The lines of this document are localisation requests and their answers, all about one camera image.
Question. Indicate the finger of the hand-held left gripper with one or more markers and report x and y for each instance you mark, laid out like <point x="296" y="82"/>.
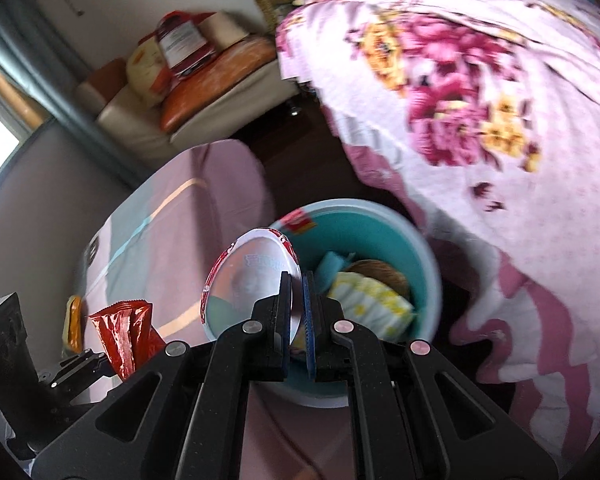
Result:
<point x="87" y="363"/>

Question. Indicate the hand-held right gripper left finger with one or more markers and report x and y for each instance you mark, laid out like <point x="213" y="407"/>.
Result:
<point x="285" y="341"/>

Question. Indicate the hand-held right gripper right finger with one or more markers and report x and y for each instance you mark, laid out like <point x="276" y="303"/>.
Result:
<point x="307" y="321"/>

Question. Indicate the red snack packet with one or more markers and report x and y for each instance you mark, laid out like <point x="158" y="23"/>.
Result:
<point x="122" y="330"/>

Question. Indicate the round foil lid red rim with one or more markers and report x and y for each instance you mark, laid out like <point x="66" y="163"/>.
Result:
<point x="250" y="270"/>

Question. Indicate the light blue waste bin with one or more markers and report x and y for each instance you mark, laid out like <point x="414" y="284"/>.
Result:
<point x="370" y="230"/>

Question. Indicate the yellow snack packet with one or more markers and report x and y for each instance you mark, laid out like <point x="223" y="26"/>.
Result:
<point x="72" y="325"/>

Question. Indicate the teal wrapper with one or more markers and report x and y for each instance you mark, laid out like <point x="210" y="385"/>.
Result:
<point x="330" y="267"/>

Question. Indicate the yellow and white packet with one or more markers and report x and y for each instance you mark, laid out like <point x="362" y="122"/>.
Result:
<point x="370" y="305"/>

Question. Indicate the brown round object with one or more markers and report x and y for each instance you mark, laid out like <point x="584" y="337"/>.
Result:
<point x="380" y="272"/>

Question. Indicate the small red packet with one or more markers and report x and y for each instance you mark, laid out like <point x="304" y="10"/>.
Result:
<point x="295" y="222"/>

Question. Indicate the pink striped bedsheet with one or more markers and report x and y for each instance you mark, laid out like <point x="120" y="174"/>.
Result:
<point x="180" y="210"/>

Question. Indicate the pink and white quilt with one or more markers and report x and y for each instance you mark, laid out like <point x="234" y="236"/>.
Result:
<point x="530" y="320"/>

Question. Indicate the cream leather sofa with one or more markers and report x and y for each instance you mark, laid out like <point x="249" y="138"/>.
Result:
<point x="130" y="115"/>

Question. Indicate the long orange cushion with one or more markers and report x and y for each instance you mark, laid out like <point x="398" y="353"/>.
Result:
<point x="210" y="80"/>

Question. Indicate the grey-blue curtain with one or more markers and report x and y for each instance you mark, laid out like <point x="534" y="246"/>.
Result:
<point x="65" y="100"/>

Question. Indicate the floral pink blanket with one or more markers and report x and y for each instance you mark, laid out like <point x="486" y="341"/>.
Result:
<point x="480" y="110"/>

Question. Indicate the yellow plastic bag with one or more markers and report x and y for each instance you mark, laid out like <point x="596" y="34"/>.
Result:
<point x="145" y="70"/>

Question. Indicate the beige cushion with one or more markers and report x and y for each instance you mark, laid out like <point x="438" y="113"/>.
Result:
<point x="225" y="27"/>

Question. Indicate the red gift bag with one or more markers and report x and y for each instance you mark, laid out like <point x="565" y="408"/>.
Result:
<point x="185" y="40"/>

